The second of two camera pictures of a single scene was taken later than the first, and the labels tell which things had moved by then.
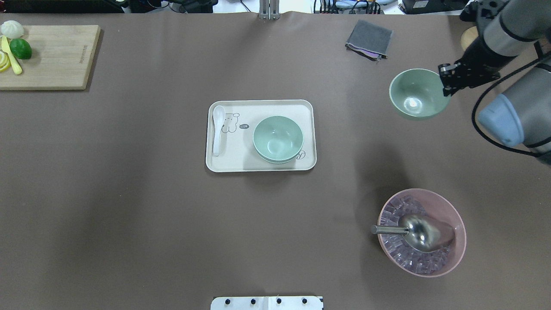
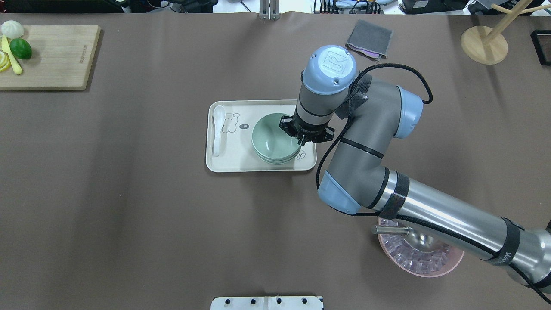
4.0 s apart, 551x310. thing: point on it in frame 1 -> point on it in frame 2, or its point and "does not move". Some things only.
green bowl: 418,92 -> 272,141
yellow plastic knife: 6,48 does not move
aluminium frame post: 269,9 does not move
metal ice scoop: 422,233 does not move
